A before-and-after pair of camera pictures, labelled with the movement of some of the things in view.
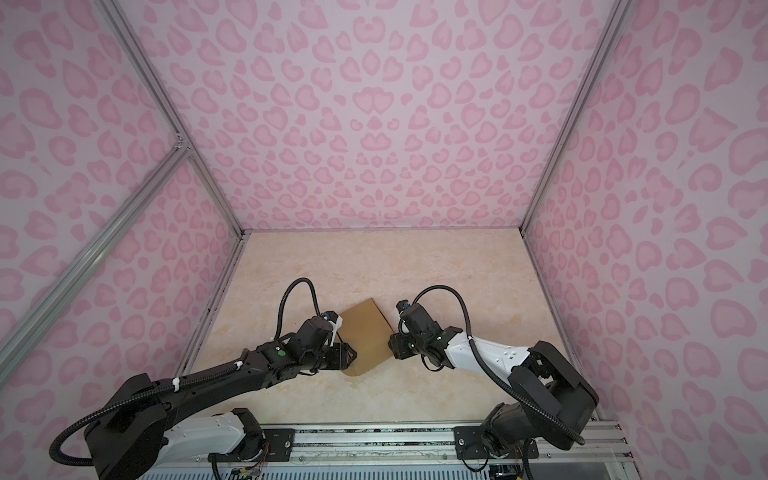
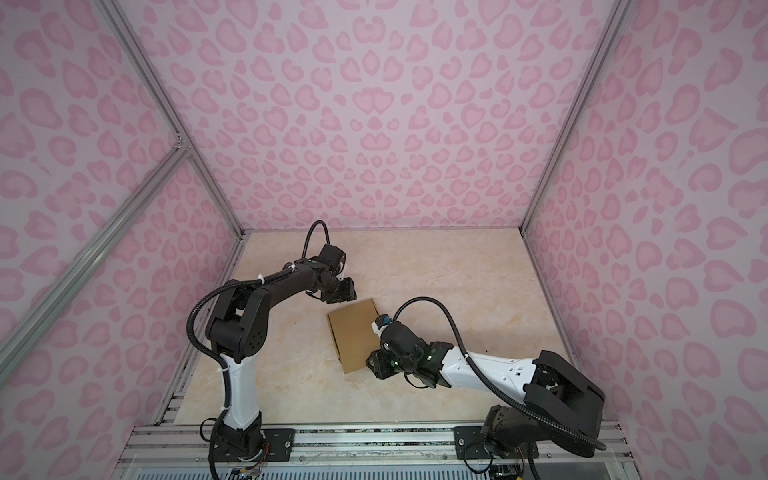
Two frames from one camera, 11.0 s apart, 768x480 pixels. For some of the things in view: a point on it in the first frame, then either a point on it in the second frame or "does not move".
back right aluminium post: x=618 y=12 does not move
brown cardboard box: x=366 y=330 does not move
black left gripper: x=343 y=359 -> x=349 y=291
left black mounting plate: x=278 y=448 does not move
